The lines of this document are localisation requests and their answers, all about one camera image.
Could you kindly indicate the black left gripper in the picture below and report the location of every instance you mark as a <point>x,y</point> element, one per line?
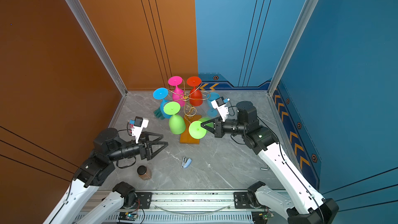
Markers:
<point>147,153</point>

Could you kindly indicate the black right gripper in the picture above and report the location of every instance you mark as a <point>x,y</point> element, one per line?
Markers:
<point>218,130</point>

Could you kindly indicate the green wine glass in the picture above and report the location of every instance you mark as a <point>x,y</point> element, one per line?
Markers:
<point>195,129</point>
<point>176,122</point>

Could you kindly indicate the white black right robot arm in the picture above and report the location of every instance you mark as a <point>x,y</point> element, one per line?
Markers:
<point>304,204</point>

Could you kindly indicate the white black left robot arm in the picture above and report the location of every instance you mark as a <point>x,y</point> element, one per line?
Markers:
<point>109,149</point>

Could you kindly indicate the orange wooden rack base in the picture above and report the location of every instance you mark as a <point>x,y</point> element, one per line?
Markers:
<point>185,137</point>

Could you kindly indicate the red wine glass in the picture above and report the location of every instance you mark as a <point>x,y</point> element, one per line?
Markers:
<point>195,95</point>

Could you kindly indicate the green wine glass front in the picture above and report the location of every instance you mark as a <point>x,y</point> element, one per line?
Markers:
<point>176,122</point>

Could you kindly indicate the magenta wine glass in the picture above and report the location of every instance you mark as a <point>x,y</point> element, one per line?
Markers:
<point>178,93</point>

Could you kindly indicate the blue wine glass left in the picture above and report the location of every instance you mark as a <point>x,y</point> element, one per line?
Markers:
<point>161,94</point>

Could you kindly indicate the brown jar black lid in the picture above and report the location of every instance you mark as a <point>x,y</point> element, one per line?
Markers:
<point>144,173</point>

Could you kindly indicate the teal rubber glove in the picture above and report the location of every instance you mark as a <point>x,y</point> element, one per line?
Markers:
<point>158,114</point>

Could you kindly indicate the light blue stapler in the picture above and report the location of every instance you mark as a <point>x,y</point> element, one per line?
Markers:
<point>186,162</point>

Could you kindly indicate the green circuit board left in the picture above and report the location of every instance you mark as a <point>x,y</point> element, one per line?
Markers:
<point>127,216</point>

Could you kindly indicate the green circuit board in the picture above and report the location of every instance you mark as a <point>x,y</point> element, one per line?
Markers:
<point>127,216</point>
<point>261,217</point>

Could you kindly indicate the green circuit board right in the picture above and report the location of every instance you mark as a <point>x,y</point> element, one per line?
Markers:
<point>261,217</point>

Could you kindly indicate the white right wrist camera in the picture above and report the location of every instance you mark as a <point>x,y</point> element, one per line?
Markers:
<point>220,104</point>

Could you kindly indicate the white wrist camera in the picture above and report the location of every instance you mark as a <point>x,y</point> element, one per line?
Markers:
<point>220,104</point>
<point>136,126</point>

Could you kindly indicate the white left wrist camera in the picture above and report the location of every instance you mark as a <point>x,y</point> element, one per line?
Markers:
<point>136,126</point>

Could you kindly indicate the gold wire glass rack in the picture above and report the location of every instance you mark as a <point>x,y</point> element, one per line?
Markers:
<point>188,109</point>

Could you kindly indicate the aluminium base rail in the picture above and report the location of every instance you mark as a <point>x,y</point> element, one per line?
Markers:
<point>190,207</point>

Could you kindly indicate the aluminium corner post right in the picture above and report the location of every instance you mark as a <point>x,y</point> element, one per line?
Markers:
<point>299,28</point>

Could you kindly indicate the aluminium corner post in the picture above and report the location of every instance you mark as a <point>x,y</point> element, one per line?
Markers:
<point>299,28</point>
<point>85,23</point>

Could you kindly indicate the aluminium corner post left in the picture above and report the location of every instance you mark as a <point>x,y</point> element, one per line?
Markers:
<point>85,23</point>

